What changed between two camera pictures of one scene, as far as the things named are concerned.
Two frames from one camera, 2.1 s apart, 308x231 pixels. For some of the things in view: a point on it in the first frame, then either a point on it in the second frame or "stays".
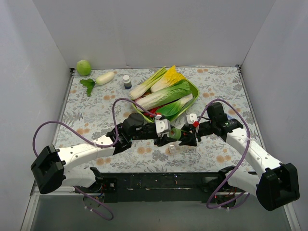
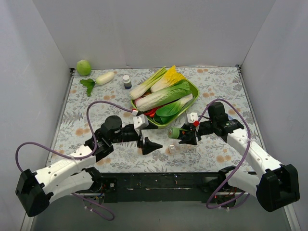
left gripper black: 159,137 → 140,139
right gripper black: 195,134 stays
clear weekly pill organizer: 178,149 stays
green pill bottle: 174,133 stays
